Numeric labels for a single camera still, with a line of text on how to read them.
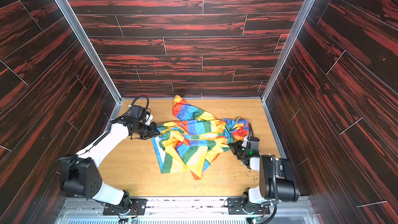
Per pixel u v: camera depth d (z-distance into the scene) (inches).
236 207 28.9
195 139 37.7
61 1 27.9
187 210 28.9
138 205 29.0
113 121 23.9
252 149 28.4
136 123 24.5
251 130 31.1
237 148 32.8
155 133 29.5
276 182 15.7
